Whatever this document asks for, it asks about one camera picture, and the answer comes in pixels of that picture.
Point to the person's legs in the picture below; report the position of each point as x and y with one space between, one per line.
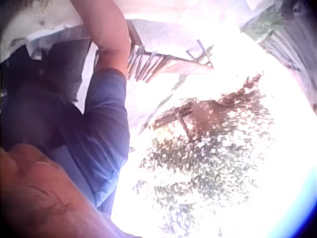
62 69

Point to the corrugated metal sheet fence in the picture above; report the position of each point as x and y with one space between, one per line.
294 42

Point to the white cloth sheet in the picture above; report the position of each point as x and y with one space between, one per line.
29 19

